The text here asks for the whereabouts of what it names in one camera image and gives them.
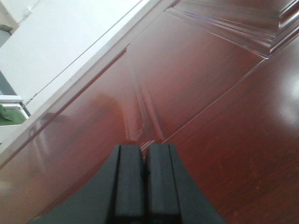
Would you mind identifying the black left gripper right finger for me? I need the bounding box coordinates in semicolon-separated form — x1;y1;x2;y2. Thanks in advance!
146;144;226;224

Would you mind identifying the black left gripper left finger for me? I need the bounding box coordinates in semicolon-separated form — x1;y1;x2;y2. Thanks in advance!
32;145;145;224

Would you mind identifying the brown wooden door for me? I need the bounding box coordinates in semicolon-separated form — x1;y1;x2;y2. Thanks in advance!
0;0;299;224

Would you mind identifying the green sandbag near cable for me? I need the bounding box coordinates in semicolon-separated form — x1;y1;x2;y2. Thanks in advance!
0;105;26;126

